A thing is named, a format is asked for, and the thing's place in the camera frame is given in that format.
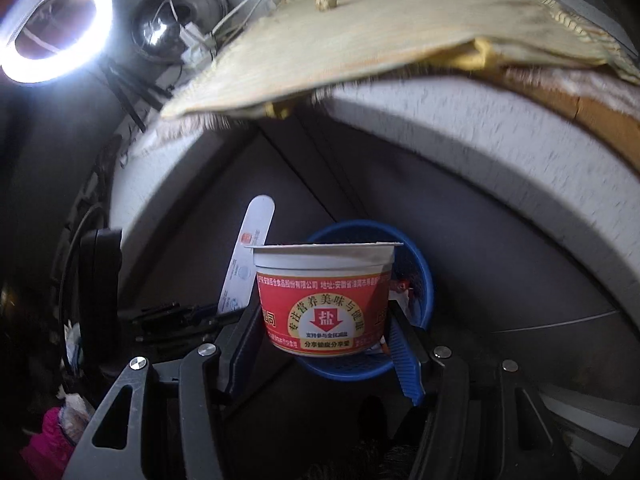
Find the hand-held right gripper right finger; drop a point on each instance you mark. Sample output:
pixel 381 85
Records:
pixel 407 365

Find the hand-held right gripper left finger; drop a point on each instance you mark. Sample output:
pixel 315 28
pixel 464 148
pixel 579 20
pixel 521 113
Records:
pixel 240 355

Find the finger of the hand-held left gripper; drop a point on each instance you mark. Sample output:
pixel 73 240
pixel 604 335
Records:
pixel 200 327
pixel 160 311

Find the blue plastic basket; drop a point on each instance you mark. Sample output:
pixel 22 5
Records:
pixel 420 270

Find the red white paper cup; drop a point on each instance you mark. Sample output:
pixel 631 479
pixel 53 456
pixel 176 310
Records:
pixel 325 285

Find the pink cloth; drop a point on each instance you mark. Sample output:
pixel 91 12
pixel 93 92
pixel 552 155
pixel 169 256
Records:
pixel 45 440

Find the black light stand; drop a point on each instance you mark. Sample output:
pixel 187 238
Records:
pixel 127 100

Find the steel pot lid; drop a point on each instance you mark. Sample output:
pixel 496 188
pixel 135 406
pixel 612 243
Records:
pixel 150 30

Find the white power plug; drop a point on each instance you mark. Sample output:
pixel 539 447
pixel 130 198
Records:
pixel 192 40

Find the yellow striped cloth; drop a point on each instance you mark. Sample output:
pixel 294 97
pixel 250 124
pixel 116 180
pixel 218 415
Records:
pixel 375 25

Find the small tan scrap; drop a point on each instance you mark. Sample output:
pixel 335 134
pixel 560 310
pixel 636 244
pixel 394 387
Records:
pixel 327 2

